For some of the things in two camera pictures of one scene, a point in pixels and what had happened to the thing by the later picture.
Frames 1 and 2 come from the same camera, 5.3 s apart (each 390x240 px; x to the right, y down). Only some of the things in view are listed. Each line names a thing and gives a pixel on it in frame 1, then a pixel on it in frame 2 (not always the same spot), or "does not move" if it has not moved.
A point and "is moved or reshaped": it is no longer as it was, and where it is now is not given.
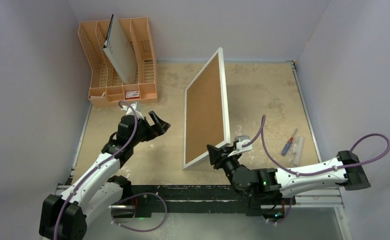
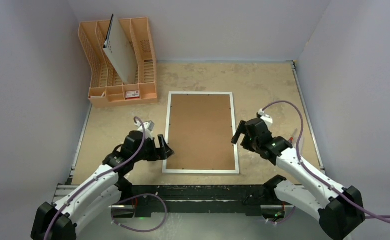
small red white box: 132,94 does not move
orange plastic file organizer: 107,88 does not move
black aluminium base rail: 218,200 does not move
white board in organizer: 118,48 does not move
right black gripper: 221,157 to 244,135
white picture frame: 206,126 is moved or reshaped
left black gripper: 159,127 to 157,154
